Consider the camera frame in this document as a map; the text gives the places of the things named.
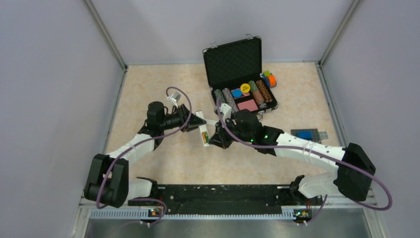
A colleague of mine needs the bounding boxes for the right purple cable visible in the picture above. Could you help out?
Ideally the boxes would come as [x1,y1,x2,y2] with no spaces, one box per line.
[215,98,393,226]

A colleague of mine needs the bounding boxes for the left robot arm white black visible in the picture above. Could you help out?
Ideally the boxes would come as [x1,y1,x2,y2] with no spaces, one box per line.
[84,102,207,208]

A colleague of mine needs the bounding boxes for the black poker chip case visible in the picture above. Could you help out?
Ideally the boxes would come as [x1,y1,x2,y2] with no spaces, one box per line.
[202,34,279,114]

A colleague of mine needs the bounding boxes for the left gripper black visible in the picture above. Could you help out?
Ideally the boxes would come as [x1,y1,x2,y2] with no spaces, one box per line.
[160,104,207,132]

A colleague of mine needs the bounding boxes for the green toy block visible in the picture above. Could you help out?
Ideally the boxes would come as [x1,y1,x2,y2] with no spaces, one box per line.
[263,71,272,77]

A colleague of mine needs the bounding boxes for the blue round chip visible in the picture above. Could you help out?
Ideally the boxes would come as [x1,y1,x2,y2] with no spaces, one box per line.
[231,89,243,99]

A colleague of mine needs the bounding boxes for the pink card deck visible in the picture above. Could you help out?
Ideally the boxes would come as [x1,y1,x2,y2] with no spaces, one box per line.
[237,99,259,112]

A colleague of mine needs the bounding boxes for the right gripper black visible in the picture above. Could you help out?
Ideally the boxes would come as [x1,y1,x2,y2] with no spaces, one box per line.
[209,117,254,149]

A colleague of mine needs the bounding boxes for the yellow big blind chip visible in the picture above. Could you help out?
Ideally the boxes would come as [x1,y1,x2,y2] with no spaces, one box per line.
[240,83,251,94]

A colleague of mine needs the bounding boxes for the blue lego brick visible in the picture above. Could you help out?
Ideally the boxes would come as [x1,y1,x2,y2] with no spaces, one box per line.
[296,131,314,141]

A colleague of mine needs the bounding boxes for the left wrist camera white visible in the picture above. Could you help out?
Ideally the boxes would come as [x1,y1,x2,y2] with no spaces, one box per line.
[166,92,181,107]

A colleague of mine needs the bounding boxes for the green battery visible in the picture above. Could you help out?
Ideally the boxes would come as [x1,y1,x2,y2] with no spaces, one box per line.
[204,131,209,143]

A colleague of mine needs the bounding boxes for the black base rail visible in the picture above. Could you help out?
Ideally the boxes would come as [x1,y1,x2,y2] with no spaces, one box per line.
[127,184,322,216]

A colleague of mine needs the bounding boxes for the grey lego baseplate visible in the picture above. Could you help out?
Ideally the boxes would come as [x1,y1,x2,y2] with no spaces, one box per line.
[290,128,329,143]

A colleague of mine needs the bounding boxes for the white battery cover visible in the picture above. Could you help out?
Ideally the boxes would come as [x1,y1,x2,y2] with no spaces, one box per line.
[205,119,218,126]

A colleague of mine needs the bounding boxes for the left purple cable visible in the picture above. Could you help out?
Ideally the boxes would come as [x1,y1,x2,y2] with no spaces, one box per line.
[96,86,193,227]

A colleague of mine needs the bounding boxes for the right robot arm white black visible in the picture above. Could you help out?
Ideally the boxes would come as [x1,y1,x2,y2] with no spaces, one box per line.
[209,110,376,204]

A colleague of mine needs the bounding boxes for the purple cable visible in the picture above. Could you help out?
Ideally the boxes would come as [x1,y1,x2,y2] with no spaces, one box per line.
[96,86,193,227]
[215,98,393,226]

